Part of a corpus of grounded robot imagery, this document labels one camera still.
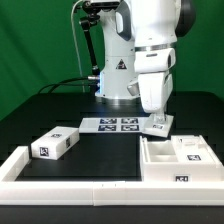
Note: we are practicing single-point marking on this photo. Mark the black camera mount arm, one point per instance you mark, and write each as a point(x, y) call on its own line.
point(92, 8)

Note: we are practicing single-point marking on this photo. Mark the white U-shaped frame fence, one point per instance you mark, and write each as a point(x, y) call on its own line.
point(15, 192)

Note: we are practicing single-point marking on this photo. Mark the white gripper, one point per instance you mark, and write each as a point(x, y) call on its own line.
point(155, 89)

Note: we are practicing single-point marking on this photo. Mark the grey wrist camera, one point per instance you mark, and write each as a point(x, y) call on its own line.
point(133, 88)

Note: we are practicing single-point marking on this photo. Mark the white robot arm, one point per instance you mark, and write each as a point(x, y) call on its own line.
point(139, 40)

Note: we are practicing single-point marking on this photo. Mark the white flat marker plate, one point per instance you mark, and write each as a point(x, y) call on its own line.
point(112, 125)

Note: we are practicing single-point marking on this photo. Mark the white cabinet body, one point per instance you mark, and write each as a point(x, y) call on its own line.
point(155, 165)

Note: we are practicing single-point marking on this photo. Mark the white box with marker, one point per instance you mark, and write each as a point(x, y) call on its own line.
point(55, 143)

